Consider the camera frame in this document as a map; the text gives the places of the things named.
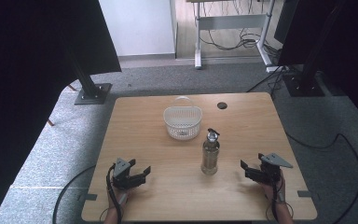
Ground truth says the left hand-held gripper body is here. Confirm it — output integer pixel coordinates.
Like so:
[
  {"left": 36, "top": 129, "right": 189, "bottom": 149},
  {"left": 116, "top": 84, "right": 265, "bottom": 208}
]
[{"left": 111, "top": 157, "right": 147, "bottom": 189}]

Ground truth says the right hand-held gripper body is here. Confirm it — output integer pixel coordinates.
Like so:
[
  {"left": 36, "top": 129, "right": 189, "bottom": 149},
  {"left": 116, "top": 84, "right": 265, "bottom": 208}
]
[{"left": 244, "top": 152, "right": 294, "bottom": 187}]

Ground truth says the person's right hand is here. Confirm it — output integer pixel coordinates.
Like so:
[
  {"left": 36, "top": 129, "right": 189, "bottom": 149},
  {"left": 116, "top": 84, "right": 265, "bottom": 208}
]
[{"left": 258, "top": 171, "right": 286, "bottom": 204}]

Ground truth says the person's left hand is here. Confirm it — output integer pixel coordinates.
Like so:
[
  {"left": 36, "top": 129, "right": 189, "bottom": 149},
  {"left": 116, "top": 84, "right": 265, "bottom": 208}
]
[{"left": 106, "top": 183, "right": 133, "bottom": 211}]

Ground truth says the clear glass bottle with spout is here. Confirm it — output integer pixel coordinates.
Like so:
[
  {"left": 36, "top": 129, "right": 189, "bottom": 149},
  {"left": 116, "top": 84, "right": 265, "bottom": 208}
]
[{"left": 200, "top": 127, "right": 221, "bottom": 176}]

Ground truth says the black metal stand with base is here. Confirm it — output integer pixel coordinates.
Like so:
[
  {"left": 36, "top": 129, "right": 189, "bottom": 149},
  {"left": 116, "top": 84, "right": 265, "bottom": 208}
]
[
  {"left": 62, "top": 43, "right": 113, "bottom": 106},
  {"left": 282, "top": 0, "right": 346, "bottom": 98}
]

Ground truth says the white power strip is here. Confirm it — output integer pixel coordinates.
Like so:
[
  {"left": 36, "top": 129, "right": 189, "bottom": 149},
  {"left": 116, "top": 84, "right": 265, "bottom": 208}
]
[{"left": 266, "top": 64, "right": 290, "bottom": 74}]

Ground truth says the black curtain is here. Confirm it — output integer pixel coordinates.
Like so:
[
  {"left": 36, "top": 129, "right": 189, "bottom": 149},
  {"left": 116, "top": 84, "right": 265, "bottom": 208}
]
[
  {"left": 273, "top": 0, "right": 358, "bottom": 132},
  {"left": 0, "top": 0, "right": 122, "bottom": 224}
]

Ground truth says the white panel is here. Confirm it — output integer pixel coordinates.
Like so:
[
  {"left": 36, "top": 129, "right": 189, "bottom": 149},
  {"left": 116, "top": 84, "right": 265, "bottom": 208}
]
[{"left": 98, "top": 0, "right": 177, "bottom": 57}]

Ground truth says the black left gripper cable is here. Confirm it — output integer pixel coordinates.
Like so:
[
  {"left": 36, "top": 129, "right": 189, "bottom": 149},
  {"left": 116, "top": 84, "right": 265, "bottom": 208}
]
[{"left": 105, "top": 163, "right": 123, "bottom": 224}]

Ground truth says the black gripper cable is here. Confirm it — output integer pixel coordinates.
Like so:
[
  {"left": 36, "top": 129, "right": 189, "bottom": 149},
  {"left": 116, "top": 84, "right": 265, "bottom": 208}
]
[
  {"left": 105, "top": 163, "right": 123, "bottom": 224},
  {"left": 265, "top": 176, "right": 294, "bottom": 222}
]

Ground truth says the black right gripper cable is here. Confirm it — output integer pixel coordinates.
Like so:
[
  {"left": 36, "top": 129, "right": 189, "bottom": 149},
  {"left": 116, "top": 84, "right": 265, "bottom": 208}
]
[{"left": 265, "top": 176, "right": 294, "bottom": 222}]

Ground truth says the white plastic basket with handle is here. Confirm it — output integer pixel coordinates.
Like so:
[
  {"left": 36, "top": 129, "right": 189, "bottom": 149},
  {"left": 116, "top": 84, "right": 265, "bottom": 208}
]
[{"left": 162, "top": 95, "right": 203, "bottom": 141}]

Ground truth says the black floor cable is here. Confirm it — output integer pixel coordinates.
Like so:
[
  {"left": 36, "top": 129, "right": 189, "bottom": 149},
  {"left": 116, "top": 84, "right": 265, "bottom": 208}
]
[
  {"left": 245, "top": 65, "right": 290, "bottom": 96},
  {"left": 51, "top": 164, "right": 97, "bottom": 224},
  {"left": 284, "top": 132, "right": 358, "bottom": 224}
]

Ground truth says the bundle of black cables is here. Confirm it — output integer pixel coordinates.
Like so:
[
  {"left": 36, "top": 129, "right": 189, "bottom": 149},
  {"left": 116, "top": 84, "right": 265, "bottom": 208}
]
[{"left": 199, "top": 0, "right": 282, "bottom": 52}]

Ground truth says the white metal desk frame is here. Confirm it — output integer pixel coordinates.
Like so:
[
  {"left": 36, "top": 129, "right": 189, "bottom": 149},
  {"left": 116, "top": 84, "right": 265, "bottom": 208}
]
[{"left": 186, "top": 0, "right": 276, "bottom": 70}]

